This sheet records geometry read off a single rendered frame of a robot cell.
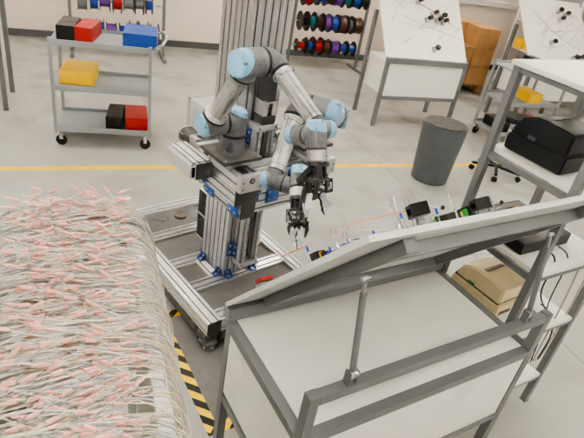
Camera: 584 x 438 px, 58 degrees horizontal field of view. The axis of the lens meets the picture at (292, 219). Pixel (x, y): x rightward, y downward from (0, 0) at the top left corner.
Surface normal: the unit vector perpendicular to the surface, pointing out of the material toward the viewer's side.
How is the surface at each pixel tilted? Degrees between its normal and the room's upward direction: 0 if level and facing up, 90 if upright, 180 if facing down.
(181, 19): 90
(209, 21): 90
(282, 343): 0
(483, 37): 90
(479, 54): 90
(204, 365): 0
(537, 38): 50
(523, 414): 0
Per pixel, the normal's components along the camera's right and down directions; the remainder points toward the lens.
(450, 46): 0.35, -0.14
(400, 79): 0.33, 0.53
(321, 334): 0.15, -0.84
